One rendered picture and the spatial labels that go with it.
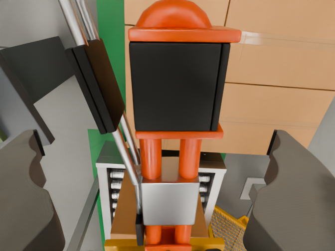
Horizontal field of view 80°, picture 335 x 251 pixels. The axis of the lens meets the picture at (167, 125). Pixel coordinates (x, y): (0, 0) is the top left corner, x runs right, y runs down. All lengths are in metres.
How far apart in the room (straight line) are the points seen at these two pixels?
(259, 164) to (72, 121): 1.69
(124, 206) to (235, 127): 0.66
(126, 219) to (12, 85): 0.67
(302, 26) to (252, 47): 0.20
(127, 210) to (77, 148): 1.06
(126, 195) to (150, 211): 0.80
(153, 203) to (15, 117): 0.78
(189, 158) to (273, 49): 0.86
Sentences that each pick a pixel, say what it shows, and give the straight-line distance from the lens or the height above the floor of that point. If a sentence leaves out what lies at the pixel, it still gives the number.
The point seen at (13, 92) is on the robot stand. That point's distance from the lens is 0.89.
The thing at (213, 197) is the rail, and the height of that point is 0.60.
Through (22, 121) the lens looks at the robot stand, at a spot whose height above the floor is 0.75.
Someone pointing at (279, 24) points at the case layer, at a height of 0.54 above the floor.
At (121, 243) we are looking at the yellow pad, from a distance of 0.57.
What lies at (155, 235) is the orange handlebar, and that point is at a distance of 0.29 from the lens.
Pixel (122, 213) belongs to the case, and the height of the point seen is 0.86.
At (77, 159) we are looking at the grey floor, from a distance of 1.99.
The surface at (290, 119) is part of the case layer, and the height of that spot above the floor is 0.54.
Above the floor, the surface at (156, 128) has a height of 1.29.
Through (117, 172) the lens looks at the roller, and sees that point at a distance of 1.25.
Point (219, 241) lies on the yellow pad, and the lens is 0.58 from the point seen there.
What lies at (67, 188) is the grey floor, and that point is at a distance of 2.28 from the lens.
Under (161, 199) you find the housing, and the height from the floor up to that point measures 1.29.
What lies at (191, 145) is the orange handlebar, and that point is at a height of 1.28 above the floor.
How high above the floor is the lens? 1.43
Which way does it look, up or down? 60 degrees down
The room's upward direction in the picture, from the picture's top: 177 degrees clockwise
